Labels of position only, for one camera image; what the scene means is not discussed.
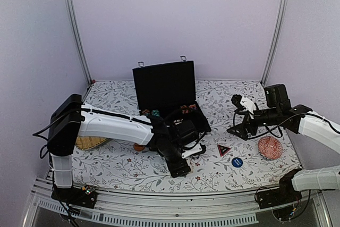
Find floral table cloth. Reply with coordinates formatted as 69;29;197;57
72;80;301;193

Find blue orange poker chip row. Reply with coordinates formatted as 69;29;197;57
142;110;151;116

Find left aluminium frame post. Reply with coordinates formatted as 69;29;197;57
65;0;92;86

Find red playing card deck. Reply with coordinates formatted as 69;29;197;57
189;162;194;173

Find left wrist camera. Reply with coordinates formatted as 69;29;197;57
181;144;206;158

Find black poker set case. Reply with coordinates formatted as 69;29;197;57
132;61;211;132

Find woven bamboo tray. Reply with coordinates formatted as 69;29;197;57
75;137;109;151

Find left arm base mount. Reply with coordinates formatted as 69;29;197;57
51;184;98;209

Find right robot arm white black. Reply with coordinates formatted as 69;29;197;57
228;84;339;204

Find purple poker chip stack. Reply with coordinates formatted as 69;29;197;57
189;104;197;112

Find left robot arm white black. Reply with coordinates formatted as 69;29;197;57
33;94;206;203

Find orange round dealer button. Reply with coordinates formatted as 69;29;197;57
133;144;145;152

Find aluminium frame post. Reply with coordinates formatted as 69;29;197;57
260;0;288;86
65;0;92;86

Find front aluminium rail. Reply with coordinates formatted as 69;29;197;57
21;178;337;226

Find right aluminium frame post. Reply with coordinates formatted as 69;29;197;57
260;0;288;86

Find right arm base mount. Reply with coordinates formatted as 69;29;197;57
254;187;302;222

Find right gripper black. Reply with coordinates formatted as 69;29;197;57
227;107;281;140

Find black triangular all-in button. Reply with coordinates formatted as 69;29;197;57
217;145;231;157

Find red patterned bowl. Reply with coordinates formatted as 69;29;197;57
258;136;283;160

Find blue round dealer button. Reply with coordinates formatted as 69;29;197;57
231;157;243;168

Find green blue poker chip row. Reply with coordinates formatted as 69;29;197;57
151;110;161;117

